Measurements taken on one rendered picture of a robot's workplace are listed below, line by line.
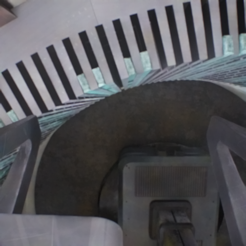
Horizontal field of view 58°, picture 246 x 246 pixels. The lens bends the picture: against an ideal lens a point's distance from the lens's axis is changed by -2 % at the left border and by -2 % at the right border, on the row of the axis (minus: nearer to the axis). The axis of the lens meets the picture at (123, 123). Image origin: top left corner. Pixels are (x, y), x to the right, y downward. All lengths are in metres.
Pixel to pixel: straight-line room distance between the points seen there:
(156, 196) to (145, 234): 0.21
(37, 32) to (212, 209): 1.14
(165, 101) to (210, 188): 0.55
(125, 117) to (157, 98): 0.22
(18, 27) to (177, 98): 1.15
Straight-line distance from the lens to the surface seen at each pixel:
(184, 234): 1.04
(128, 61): 0.31
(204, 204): 1.26
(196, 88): 1.42
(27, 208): 1.54
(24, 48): 0.35
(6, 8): 0.35
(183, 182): 1.18
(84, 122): 1.39
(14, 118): 0.35
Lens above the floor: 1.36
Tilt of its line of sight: 83 degrees down
